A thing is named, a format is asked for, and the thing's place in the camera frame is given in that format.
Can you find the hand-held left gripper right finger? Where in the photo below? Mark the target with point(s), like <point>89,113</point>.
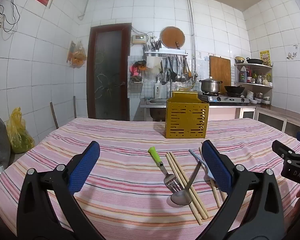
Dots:
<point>216,166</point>

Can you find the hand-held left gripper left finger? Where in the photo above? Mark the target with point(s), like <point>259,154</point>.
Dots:
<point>86,162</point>

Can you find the metal spoon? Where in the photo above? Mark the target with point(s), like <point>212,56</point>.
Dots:
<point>181,197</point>

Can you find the yellow perforated utensil holder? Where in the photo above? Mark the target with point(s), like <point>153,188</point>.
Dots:
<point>187,120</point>

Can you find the row of hanging kitchen utensils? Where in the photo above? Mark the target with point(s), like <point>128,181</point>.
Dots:
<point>177,70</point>

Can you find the pink striped tablecloth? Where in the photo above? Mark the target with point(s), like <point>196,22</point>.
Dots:
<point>115,155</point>

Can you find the pink kitchen cabinet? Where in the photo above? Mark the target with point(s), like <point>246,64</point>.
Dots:
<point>272,117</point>

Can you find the stack of small bowls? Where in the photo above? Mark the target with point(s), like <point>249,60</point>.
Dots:
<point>258,97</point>

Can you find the wooden stick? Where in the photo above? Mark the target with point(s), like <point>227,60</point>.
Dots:
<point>54,116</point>
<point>75,107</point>

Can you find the gas stove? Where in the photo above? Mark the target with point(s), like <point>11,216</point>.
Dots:
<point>227,100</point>

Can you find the yellow plastic bag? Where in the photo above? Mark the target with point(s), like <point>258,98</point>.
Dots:
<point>18,135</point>

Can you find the black wok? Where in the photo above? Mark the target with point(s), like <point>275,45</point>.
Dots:
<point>233,89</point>

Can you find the steel cooking pot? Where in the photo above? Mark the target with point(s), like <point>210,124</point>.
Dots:
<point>210,86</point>

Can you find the row of condiment bottles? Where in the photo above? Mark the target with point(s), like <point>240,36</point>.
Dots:
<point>243,76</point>

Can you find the white corner shelf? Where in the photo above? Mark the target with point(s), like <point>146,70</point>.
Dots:
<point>255,66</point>

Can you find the metal sink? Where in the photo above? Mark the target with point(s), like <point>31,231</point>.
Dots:
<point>155,102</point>

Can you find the black pan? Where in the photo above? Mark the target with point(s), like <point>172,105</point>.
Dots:
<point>255,61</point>

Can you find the white soap dispenser bottle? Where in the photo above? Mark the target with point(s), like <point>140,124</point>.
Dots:
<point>158,90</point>

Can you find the metal bowl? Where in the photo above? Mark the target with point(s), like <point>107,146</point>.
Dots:
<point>239,60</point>

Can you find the dark wooden glass door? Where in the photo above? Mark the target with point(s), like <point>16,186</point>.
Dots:
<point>110,67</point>

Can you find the wooden cutting board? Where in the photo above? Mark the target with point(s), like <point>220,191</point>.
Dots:
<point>220,67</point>

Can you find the pink hanging cloth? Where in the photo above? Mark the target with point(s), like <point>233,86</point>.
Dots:
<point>135,68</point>

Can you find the hanging orange plastic bag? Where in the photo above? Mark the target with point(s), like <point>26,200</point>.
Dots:
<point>77,55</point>

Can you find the hanging white plastic bag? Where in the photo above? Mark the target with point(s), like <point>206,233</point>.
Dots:
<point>153,63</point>

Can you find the white control box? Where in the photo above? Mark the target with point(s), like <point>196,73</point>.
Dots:
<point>138,40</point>

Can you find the metal cutlery cup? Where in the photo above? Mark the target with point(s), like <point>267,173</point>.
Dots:
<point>152,47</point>

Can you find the round wooden lid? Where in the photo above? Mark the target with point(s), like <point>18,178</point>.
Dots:
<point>171,36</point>

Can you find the wall stickers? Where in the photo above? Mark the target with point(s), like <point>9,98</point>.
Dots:
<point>291,55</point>

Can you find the yellow wall poster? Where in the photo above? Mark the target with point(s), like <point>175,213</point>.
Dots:
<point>265,57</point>

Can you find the metal wall rack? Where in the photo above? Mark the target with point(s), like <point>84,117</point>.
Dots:
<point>165,53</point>

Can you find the white wall socket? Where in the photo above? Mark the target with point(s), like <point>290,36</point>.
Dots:
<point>154,40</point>

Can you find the white bent wall pipe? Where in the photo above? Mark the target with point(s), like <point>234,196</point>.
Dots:
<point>86,7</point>

